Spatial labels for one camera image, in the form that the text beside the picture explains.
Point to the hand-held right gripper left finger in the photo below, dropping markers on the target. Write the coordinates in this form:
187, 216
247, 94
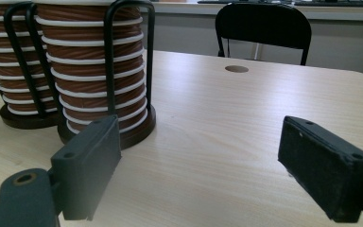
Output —
85, 167

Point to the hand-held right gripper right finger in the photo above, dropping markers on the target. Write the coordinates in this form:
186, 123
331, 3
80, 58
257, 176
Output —
324, 170

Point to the stack of brown paper cups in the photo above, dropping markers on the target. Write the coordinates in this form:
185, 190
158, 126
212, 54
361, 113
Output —
0, 41
85, 67

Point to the black chair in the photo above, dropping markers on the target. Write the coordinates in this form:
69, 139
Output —
264, 25

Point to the white desk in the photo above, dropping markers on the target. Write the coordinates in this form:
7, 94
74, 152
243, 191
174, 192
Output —
343, 13

